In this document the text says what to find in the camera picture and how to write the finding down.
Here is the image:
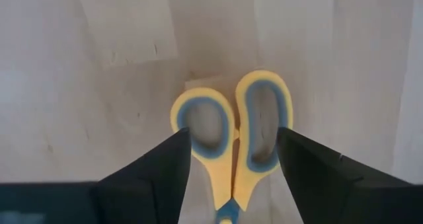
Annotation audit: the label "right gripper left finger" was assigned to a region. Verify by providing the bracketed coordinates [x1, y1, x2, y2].
[0, 127, 193, 224]

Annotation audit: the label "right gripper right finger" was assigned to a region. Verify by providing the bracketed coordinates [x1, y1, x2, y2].
[276, 127, 423, 224]

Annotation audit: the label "yellow handled scissors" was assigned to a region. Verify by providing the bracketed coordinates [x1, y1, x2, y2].
[169, 69, 295, 224]

